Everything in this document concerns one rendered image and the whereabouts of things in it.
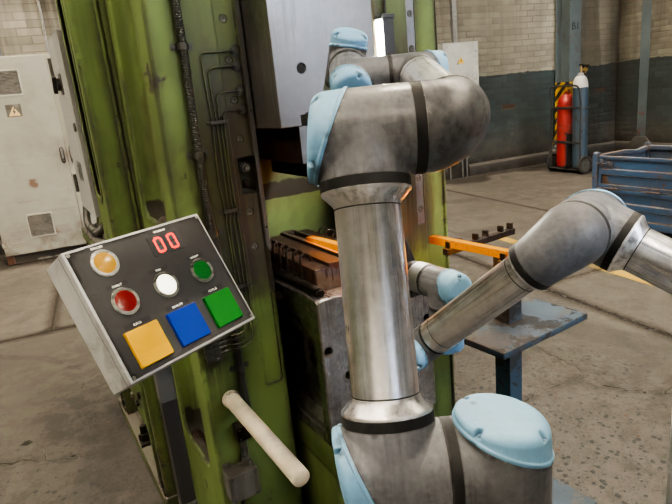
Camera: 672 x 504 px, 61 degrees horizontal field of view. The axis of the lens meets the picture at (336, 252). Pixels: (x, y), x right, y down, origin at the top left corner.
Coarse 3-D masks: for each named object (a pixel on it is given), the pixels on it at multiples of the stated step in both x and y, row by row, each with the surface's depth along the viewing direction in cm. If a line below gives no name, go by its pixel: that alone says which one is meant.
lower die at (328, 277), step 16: (288, 240) 186; (304, 240) 180; (336, 240) 179; (272, 256) 179; (288, 256) 171; (304, 256) 169; (320, 256) 164; (336, 256) 163; (304, 272) 161; (320, 272) 156; (336, 272) 158
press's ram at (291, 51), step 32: (256, 0) 138; (288, 0) 137; (320, 0) 141; (352, 0) 146; (256, 32) 142; (288, 32) 138; (320, 32) 143; (256, 64) 146; (288, 64) 140; (320, 64) 144; (256, 96) 151; (288, 96) 141; (256, 128) 156
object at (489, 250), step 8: (432, 240) 181; (440, 240) 178; (448, 240) 176; (456, 240) 175; (464, 240) 174; (456, 248) 174; (464, 248) 171; (472, 248) 168; (480, 248) 166; (488, 248) 163; (496, 248) 162; (504, 248) 162; (496, 256) 162
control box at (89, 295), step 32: (160, 224) 124; (192, 224) 130; (64, 256) 106; (128, 256) 115; (160, 256) 121; (192, 256) 126; (64, 288) 109; (96, 288) 108; (128, 288) 112; (192, 288) 123; (96, 320) 106; (128, 320) 110; (160, 320) 114; (96, 352) 109; (128, 352) 107; (192, 352) 117; (128, 384) 105
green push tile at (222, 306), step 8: (224, 288) 128; (208, 296) 124; (216, 296) 125; (224, 296) 127; (232, 296) 128; (208, 304) 123; (216, 304) 124; (224, 304) 126; (232, 304) 127; (216, 312) 123; (224, 312) 125; (232, 312) 126; (240, 312) 128; (216, 320) 123; (224, 320) 124; (232, 320) 125
